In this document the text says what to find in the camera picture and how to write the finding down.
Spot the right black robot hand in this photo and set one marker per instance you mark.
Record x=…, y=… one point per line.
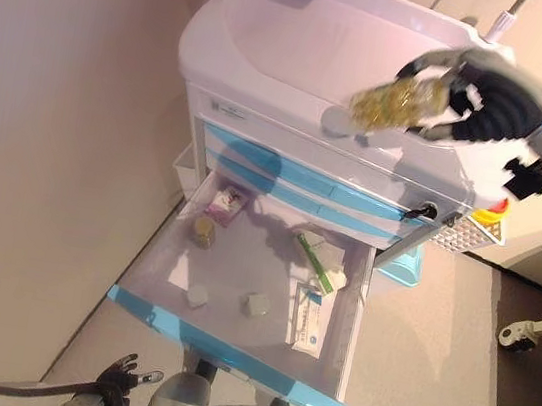
x=495, y=113

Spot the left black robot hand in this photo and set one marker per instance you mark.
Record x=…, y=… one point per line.
x=116, y=388

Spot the blue-fronted cart drawer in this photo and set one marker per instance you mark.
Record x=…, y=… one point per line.
x=250, y=281

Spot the pink medicine box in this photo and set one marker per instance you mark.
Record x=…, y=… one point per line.
x=225, y=205

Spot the left silver robot leg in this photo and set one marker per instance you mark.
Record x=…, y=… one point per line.
x=183, y=395

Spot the metal IV pole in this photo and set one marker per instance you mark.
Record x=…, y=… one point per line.
x=501, y=20

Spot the yellow sharps container red lid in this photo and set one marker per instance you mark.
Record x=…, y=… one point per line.
x=489, y=213

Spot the small white cube box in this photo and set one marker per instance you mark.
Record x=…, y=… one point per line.
x=255, y=305
x=197, y=297

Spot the black cart lock key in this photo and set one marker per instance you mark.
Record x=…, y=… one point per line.
x=421, y=212

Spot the white mesh side basket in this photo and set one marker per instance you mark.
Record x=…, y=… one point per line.
x=468, y=236

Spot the small yellow pill bottle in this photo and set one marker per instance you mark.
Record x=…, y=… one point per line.
x=203, y=234

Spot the blue-lidded waste bin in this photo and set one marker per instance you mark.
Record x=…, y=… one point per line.
x=403, y=267

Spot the white blue-printed paper packet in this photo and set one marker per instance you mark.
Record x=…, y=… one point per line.
x=310, y=319

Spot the white medical cart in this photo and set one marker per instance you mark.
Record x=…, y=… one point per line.
x=297, y=55

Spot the clear acrylic side holder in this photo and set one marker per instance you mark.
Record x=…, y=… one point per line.
x=185, y=171

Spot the green-edged clear packet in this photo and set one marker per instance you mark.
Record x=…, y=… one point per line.
x=315, y=262

